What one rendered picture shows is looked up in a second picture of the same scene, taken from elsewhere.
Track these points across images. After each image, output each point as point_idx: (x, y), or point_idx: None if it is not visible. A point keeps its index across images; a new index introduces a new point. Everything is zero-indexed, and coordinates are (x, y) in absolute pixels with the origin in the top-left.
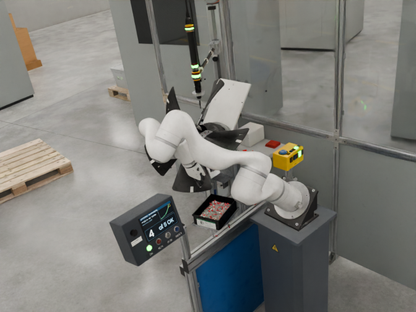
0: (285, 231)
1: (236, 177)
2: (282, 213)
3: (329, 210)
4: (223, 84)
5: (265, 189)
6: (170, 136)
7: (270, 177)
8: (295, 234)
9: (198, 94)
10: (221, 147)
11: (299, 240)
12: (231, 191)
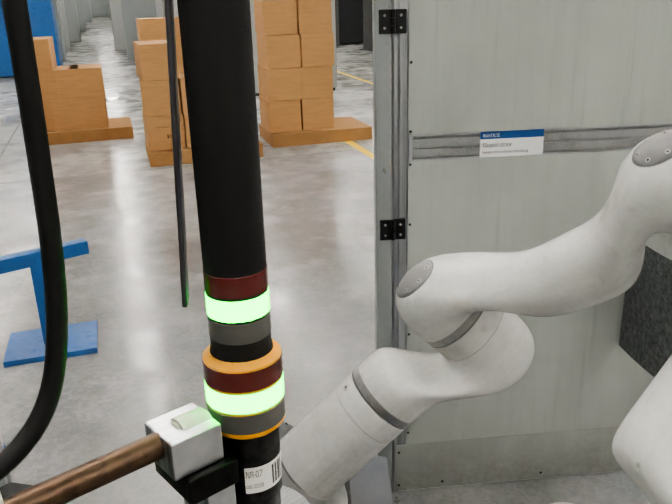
0: (371, 491)
1: (508, 317)
2: (340, 497)
3: None
4: (21, 487)
5: (428, 354)
6: None
7: (393, 349)
8: (363, 474)
9: (294, 490)
10: (536, 249)
11: (373, 459)
12: (533, 343)
